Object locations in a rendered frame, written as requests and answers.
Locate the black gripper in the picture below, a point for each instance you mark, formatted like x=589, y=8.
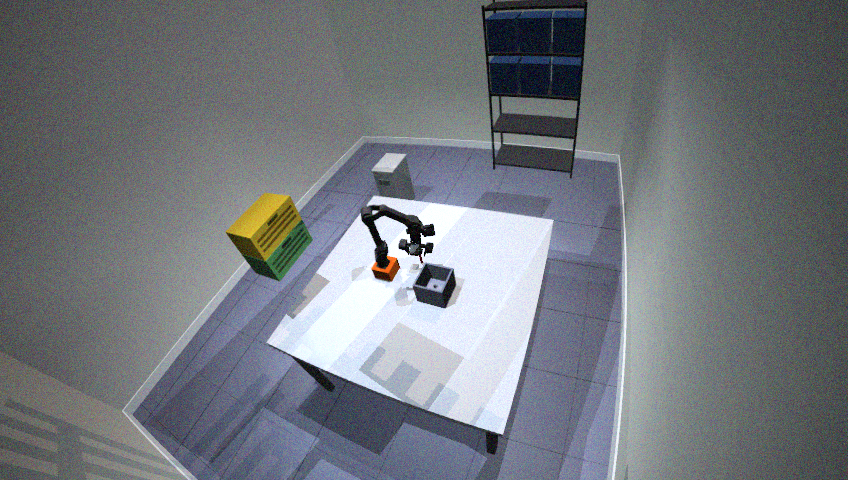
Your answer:
x=404, y=245

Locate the white plate with hole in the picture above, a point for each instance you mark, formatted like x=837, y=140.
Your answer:
x=435, y=284

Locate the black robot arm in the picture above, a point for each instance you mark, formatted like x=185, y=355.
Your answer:
x=414, y=227

